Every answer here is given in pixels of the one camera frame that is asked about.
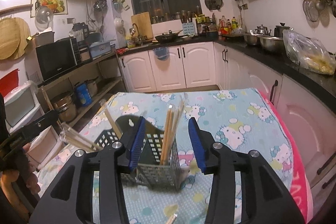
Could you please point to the black microwave oven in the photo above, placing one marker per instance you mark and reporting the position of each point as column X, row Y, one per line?
column 45, row 62

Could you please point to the blue canister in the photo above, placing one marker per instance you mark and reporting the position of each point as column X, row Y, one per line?
column 82, row 94

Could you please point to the clear plastic bag of food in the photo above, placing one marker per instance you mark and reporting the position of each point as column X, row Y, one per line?
column 308, row 53

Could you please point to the blender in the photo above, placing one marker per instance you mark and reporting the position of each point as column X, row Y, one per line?
column 80, row 31

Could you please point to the round bamboo tray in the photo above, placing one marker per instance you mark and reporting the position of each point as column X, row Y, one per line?
column 9, row 37

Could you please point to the pink LOVE blanket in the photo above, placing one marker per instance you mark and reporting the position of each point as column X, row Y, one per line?
column 299, row 188

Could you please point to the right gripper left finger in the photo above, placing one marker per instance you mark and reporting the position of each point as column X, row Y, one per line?
column 68, row 199

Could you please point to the framed fruit picture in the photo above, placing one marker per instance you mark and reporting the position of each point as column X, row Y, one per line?
column 58, row 7

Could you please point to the bamboo chopstick pair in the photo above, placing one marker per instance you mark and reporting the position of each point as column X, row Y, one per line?
column 70, row 136
column 168, row 124
column 172, row 219
column 176, row 117
column 113, row 124

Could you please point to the glass pot lid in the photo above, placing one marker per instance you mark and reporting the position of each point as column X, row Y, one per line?
column 43, row 18

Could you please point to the steel stockpot on shelf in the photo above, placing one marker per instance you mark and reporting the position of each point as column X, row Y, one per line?
column 65, row 106

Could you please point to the white plastic drawer unit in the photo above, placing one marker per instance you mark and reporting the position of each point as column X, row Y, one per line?
column 22, row 107

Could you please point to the wooden cutting board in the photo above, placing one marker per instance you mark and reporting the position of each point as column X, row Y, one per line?
column 143, row 23

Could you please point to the green plastic utensil holder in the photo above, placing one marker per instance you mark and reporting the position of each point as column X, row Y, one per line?
column 148, row 172

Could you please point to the steel kettle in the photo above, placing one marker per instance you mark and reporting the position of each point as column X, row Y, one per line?
column 262, row 30

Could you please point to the stainless steel pot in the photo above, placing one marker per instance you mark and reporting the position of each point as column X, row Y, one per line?
column 272, row 44

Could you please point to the person's left hand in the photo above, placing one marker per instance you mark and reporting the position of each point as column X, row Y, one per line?
column 23, row 176

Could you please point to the blue knife block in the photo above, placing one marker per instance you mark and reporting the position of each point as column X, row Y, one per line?
column 188, row 28

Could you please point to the wooden shelf rack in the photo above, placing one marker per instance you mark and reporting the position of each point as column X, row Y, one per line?
column 87, row 84

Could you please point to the Hello Kitty blue tablecloth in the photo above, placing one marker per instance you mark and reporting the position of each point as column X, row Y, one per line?
column 236, row 162

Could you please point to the hanging dark pot lid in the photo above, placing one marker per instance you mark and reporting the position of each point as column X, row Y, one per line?
column 214, row 4

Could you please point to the hanging wire strainer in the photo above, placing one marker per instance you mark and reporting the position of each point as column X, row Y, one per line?
column 310, row 10

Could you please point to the black wok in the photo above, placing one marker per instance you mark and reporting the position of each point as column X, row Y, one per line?
column 167, row 38

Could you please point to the red plastic basin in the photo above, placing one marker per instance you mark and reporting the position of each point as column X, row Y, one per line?
column 9, row 82

